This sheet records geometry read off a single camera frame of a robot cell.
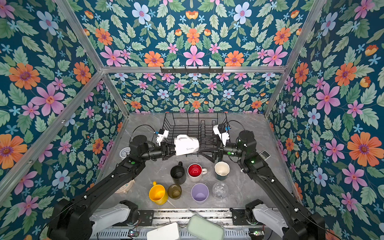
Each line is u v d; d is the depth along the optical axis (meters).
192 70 0.91
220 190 0.82
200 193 0.80
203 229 0.68
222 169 0.87
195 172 0.88
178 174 0.86
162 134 0.71
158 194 0.80
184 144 0.66
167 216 0.75
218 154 0.57
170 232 0.66
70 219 0.39
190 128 1.11
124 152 0.94
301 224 0.40
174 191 0.82
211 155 0.58
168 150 0.68
